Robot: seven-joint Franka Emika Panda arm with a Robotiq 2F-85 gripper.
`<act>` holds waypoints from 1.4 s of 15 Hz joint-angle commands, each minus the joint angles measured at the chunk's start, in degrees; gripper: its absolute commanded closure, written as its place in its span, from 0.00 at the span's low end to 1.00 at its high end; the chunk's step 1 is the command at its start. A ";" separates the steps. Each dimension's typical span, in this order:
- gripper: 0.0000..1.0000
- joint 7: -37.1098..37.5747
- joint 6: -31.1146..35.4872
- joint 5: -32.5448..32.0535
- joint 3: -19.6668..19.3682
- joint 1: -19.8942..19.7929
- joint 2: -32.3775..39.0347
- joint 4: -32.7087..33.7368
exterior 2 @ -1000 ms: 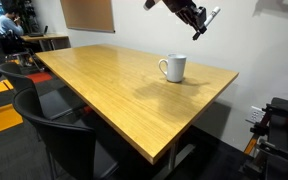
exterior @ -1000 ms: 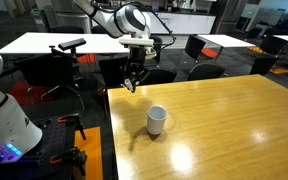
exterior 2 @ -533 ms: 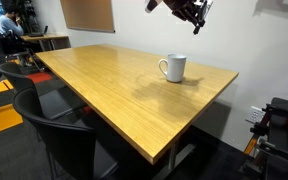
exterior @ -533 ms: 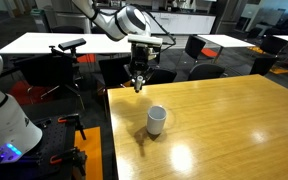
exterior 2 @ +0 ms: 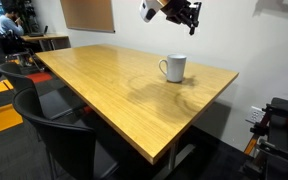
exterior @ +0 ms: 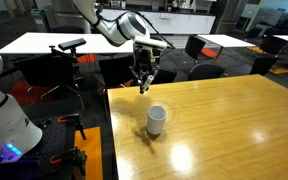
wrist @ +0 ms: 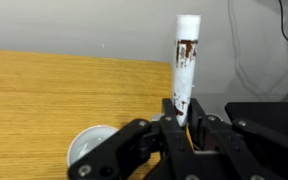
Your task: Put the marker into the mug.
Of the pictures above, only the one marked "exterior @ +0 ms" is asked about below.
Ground black clamp with orange handle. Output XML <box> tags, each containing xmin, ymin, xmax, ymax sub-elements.
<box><xmin>57</xmin><ymin>113</ymin><xmax>87</xmax><ymax>141</ymax></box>
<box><xmin>49</xmin><ymin>146</ymin><xmax>88</xmax><ymax>177</ymax></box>

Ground white marker with dark cap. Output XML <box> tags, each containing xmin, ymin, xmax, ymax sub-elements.
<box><xmin>139</xmin><ymin>74</ymin><xmax>155</xmax><ymax>95</ymax></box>

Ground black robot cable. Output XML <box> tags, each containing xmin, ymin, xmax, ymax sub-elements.
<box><xmin>95</xmin><ymin>9</ymin><xmax>176</xmax><ymax>50</ymax></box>

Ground white ceramic mug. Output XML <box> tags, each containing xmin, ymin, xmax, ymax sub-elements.
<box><xmin>146</xmin><ymin>105</ymin><xmax>168</xmax><ymax>136</ymax></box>

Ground large white table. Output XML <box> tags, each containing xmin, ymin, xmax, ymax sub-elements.
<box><xmin>0</xmin><ymin>31</ymin><xmax>135</xmax><ymax>56</ymax></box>

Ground black camera tripod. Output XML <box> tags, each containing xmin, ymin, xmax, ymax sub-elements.
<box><xmin>48</xmin><ymin>44</ymin><xmax>87</xmax><ymax>113</ymax></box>

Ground grey trash bin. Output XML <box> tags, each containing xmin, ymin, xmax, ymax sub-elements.
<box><xmin>29</xmin><ymin>8</ymin><xmax>49</xmax><ymax>33</ymax></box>

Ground black plastic chair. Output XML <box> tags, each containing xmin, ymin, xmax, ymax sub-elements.
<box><xmin>15</xmin><ymin>54</ymin><xmax>82</xmax><ymax>101</ymax></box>
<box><xmin>98</xmin><ymin>54</ymin><xmax>136</xmax><ymax>89</ymax></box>
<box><xmin>260</xmin><ymin>35</ymin><xmax>288</xmax><ymax>56</ymax></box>
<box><xmin>184</xmin><ymin>34</ymin><xmax>208</xmax><ymax>61</ymax></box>
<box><xmin>150</xmin><ymin>68</ymin><xmax>178</xmax><ymax>85</ymax></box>
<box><xmin>187</xmin><ymin>63</ymin><xmax>227</xmax><ymax>82</ymax></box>
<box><xmin>249</xmin><ymin>54</ymin><xmax>278</xmax><ymax>77</ymax></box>

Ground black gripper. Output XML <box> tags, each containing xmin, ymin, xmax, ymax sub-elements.
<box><xmin>128</xmin><ymin>46</ymin><xmax>162</xmax><ymax>88</ymax></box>

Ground black robot mounting stand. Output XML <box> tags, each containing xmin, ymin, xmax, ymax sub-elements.
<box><xmin>0</xmin><ymin>114</ymin><xmax>78</xmax><ymax>180</ymax></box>

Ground black stereo camera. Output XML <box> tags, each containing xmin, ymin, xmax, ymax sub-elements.
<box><xmin>57</xmin><ymin>37</ymin><xmax>88</xmax><ymax>52</ymax></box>

